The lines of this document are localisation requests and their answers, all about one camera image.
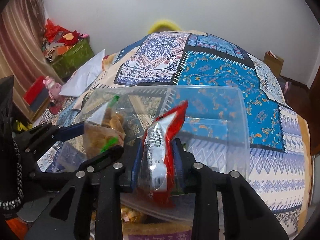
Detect clear bag of fried snacks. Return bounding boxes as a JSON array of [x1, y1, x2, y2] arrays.
[[82, 95, 126, 159]]

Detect red and silver snack packet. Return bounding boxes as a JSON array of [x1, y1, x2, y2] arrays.
[[137, 100, 188, 206]]

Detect red and grey box stack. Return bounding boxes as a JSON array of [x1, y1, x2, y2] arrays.
[[23, 76, 50, 121]]

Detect pink plush toy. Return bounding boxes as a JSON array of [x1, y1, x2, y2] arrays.
[[43, 76, 62, 103]]

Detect white pillow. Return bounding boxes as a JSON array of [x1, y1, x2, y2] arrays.
[[59, 49, 105, 98]]

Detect purple and white snack box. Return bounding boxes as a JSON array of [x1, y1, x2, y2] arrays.
[[122, 222, 192, 240]]

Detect green storage box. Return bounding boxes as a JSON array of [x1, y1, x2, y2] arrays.
[[51, 39, 95, 79]]

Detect striped brown curtain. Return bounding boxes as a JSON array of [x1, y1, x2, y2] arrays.
[[0, 0, 63, 100]]

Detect clear plastic storage bin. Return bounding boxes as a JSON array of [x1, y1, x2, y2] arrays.
[[55, 86, 249, 223]]

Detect patchwork patterned bedspread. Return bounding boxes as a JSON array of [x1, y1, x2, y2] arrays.
[[40, 31, 311, 238]]

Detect red decorations pile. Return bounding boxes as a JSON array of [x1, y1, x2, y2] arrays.
[[42, 18, 89, 62]]

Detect yellow curved foam tube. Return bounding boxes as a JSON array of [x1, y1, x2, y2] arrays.
[[148, 20, 181, 34]]

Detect cardboard box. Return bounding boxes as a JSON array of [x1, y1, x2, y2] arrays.
[[263, 50, 284, 77]]

